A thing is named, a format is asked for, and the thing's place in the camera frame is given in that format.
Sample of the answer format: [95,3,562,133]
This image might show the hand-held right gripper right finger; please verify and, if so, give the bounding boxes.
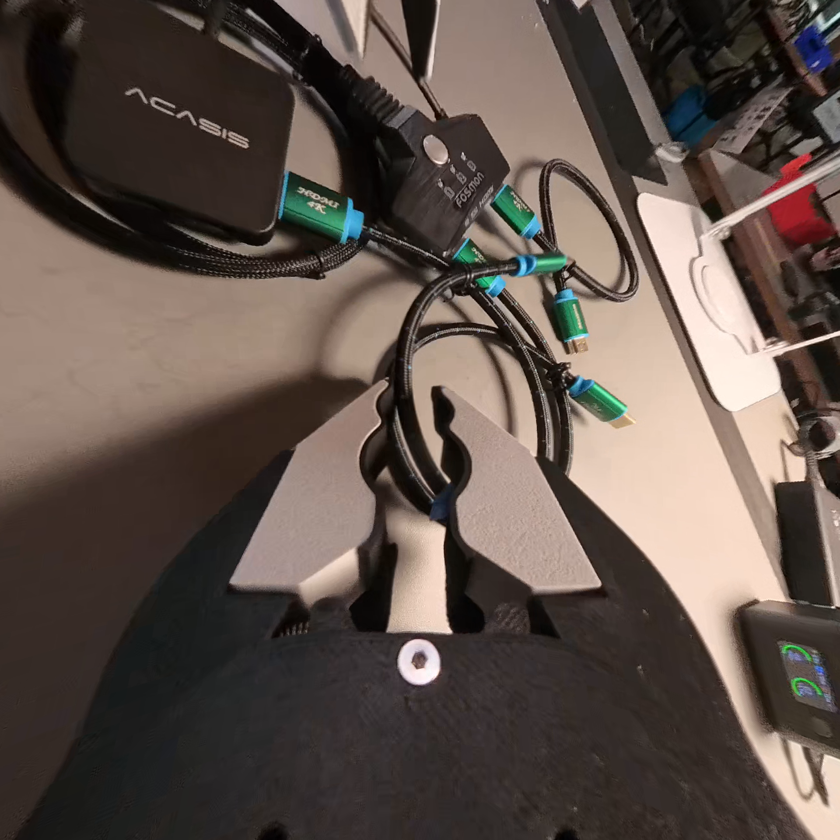
[430,385,602,634]

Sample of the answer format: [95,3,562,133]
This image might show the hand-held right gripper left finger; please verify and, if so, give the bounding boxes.
[228,379,398,631]

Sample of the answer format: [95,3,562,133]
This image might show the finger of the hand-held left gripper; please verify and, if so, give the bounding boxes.
[400,0,441,81]

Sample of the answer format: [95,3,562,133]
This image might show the black hdmi switch box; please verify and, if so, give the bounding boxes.
[289,0,511,260]

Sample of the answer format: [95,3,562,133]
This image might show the black square adapter hub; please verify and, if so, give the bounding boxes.
[62,0,296,244]

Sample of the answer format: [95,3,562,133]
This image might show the dark brown desk pad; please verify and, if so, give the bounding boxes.
[564,0,670,185]

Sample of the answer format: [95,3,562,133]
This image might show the red storage bin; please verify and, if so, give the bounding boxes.
[764,156,836,244]

